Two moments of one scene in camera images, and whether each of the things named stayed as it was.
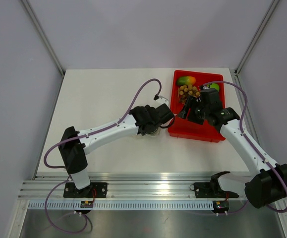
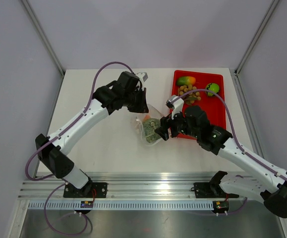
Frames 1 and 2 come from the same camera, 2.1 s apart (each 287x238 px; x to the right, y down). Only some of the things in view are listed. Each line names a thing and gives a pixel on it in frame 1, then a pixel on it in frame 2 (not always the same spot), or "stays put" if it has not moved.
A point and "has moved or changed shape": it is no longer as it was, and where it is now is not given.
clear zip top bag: [157, 133] has moved or changed shape
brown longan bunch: [185, 90] stays put
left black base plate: [71, 190] stays put
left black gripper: [148, 108] to [142, 107]
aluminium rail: [122, 187] stays put
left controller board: [86, 204] stays put
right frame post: [273, 5] stays put
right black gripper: [191, 102] to [166, 123]
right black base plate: [210, 190] stays put
